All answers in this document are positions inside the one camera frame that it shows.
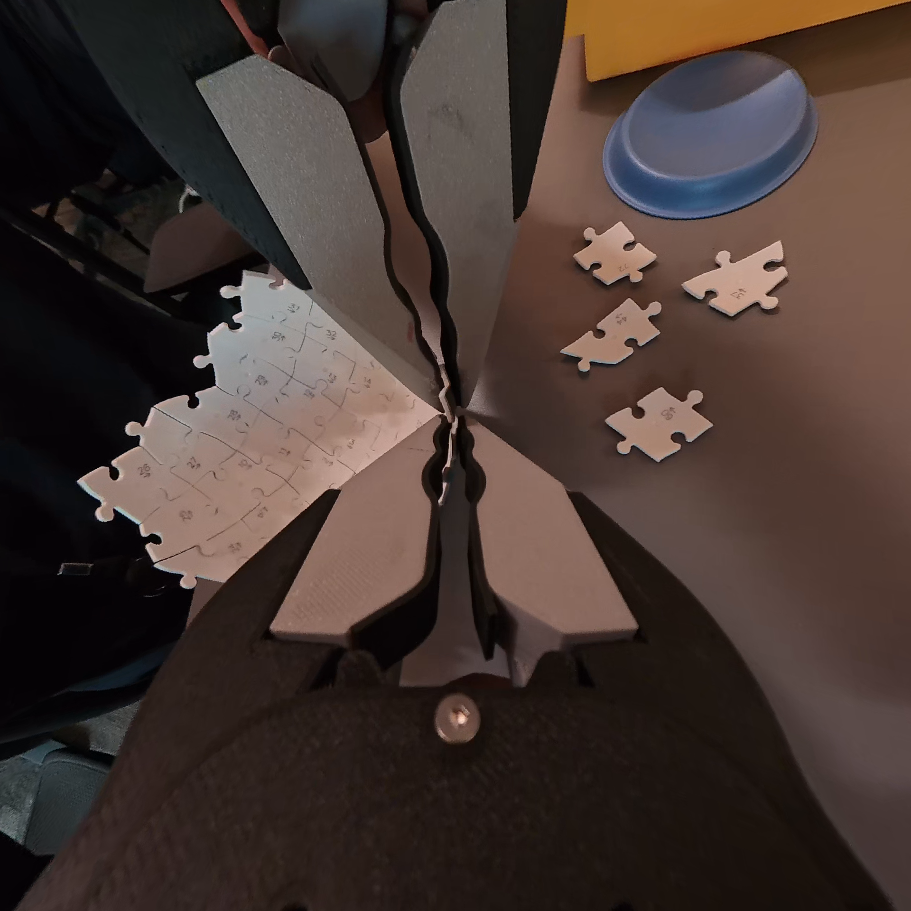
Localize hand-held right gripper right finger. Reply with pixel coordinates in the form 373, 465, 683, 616
457, 417, 639, 689

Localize yellow board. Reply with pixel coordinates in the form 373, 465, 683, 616
584, 0, 911, 83

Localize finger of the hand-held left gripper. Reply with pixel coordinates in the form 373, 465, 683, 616
388, 0, 515, 412
194, 52, 456, 403

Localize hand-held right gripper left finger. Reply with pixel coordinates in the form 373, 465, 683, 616
269, 415, 456, 671

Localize white puzzle piece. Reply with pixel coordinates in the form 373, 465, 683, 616
573, 221, 658, 287
681, 240, 790, 317
605, 386, 714, 464
560, 297, 663, 372
436, 420, 462, 508

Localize blue plastic bowl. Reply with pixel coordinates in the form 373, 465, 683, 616
603, 51, 819, 218

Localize partly built puzzle ball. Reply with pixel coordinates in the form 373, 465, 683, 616
77, 270, 456, 590

